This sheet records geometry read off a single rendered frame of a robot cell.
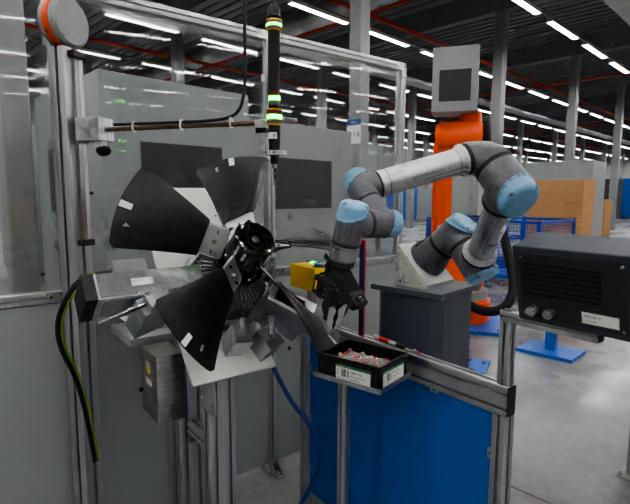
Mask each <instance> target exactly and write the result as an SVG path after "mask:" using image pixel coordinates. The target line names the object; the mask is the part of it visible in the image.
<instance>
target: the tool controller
mask: <svg viewBox="0 0 630 504"><path fill-rule="evenodd" d="M512 248H513V259H514V269H515V279H516V290H517V300H518V310H519V317H520V318H522V319H526V320H531V321H535V322H540V323H545V324H549V325H554V326H558V327H563V328H568V329H572V330H577V331H581V332H586V333H590V334H595V335H600V336H604V337H609V338H613V339H618V340H623V341H627V342H630V238H618V237H603V236H588V235H574V234H559V233H544V232H535V233H533V234H532V235H530V236H528V237H527V238H525V239H523V240H521V241H520V242H518V243H516V244H514V245H513V247H512Z"/></svg>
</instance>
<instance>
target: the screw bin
mask: <svg viewBox="0 0 630 504"><path fill-rule="evenodd" d="M349 348H351V349H352V351H354V352H357V353H361V352H364V353H365V355H369V356H372V355H373V356H374V357H378V358H383V359H385V358H386V359H388V360H390V362H388V363H386V364H384V365H382V366H380V367H376V366H372V365H368V364H364V363H360V362H356V361H353V360H349V359H345V358H341V357H337V356H338V353H339V352H340V353H342V354H343V352H347V351H348V349H349ZM316 355H318V373H322V374H325V375H329V376H333V377H336V378H340V379H343V380H347V381H350V382H354V383H357V384H361V385H364V386H368V387H371V388H375V389H378V390H381V389H383V388H385V387H386V386H388V385H389V384H391V383H393V382H394V381H396V380H398V379H399V378H401V377H402V376H404V375H406V361H407V356H409V353H407V352H402V351H398V350H394V349H389V348H385V347H380V346H376V345H371V344H367V343H363V342H358V341H354V340H349V339H347V340H345V341H343V342H340V343H338V344H337V345H336V346H334V347H333V348H331V349H329V350H326V351H322V352H320V351H318V352H316Z"/></svg>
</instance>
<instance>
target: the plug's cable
mask: <svg viewBox="0 0 630 504"><path fill-rule="evenodd" d="M104 273H111V270H105V271H99V272H94V273H90V274H93V275H94V274H104ZM78 280H79V279H78ZM78 280H76V281H75V282H74V283H73V284H72V285H71V287H70V288H69V290H68V291H67V293H66V294H65V296H64V298H63V300H62V302H61V305H60V307H59V310H58V313H57V316H56V321H55V338H56V342H57V346H58V349H59V352H60V354H61V356H62V358H63V360H64V362H65V364H66V365H67V367H68V369H69V371H70V373H71V375H72V378H73V381H74V383H75V386H76V389H77V392H78V396H79V399H80V403H81V407H82V410H83V415H84V419H85V424H86V428H87V434H88V439H89V444H90V450H91V455H92V461H93V463H95V462H97V460H98V461H100V460H99V454H98V448H97V442H96V436H95V431H94V426H93V421H92V416H91V412H90V408H89V404H88V399H87V396H86V392H85V389H84V386H83V383H82V380H81V377H80V374H79V372H78V370H77V367H76V365H75V364H74V362H73V360H72V358H71V356H70V354H69V352H68V349H67V347H66V343H65V340H64V334H63V322H64V317H65V313H66V310H67V308H68V306H69V304H70V302H71V300H72V298H73V296H74V295H75V293H76V288H77V284H78ZM61 336H62V337H61ZM81 386H82V387H81ZM85 400H86V401H85ZM86 404H87V405H86ZM87 408H88V409H87ZM88 412H89V413H88ZM89 417H90V418H89ZM91 426H92V427H91ZM92 431H93V432H92ZM93 437H94V438H93ZM94 442H95V443H94ZM95 448H96V449H95ZM96 454H97V455H96Z"/></svg>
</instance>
